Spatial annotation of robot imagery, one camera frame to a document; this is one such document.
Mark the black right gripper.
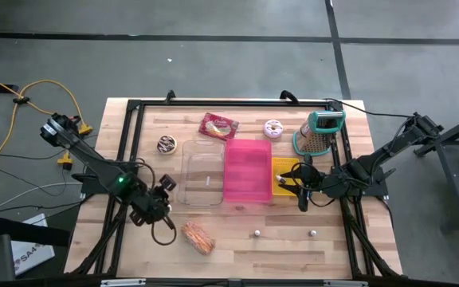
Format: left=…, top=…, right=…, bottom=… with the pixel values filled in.
left=279, top=154, right=341, bottom=213

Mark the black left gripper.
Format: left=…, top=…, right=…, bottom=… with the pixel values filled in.
left=128, top=173, right=178, bottom=228

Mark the chocolate frosted donut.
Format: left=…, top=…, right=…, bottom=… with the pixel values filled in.
left=156, top=135, right=179, bottom=155

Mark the red popcorn packet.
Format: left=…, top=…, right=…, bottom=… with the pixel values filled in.
left=198, top=112, right=240, bottom=141

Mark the yellow plastic basket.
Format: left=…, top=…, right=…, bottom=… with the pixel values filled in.
left=271, top=156, right=301, bottom=197

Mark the clear plastic bin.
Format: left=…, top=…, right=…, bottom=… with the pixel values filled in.
left=176, top=139, right=226, bottom=207

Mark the pink plastic bin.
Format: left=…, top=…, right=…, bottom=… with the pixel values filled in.
left=223, top=138, right=273, bottom=204

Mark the sugar-coated bread loaf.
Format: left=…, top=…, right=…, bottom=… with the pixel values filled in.
left=180, top=222, right=216, bottom=257

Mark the purple frosted donut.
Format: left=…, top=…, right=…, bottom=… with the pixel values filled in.
left=263, top=119, right=284, bottom=140

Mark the white labelled box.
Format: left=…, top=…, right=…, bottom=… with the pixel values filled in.
left=10, top=213, right=56, bottom=277

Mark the black angled panel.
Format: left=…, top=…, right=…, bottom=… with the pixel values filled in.
left=0, top=216, right=71, bottom=248

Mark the black metal stand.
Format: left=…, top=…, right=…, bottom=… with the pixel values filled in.
left=412, top=108, right=459, bottom=234

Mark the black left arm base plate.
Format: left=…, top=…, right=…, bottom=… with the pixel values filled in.
left=80, top=163, right=139, bottom=195

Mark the metal box grater teal handle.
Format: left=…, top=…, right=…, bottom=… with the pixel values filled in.
left=292, top=110, right=347, bottom=157

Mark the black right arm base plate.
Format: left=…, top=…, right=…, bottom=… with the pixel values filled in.
left=332, top=167, right=397, bottom=199

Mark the silver frame bracket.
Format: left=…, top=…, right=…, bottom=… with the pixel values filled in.
left=323, top=279, right=369, bottom=287
left=100, top=278, right=147, bottom=287

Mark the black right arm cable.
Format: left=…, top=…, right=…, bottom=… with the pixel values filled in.
left=323, top=97, right=418, bottom=120

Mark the yellow extension cable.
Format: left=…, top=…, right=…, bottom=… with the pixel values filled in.
left=0, top=67, right=95, bottom=171

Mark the white floor cable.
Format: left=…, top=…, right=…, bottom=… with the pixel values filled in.
left=0, top=182, right=83, bottom=213

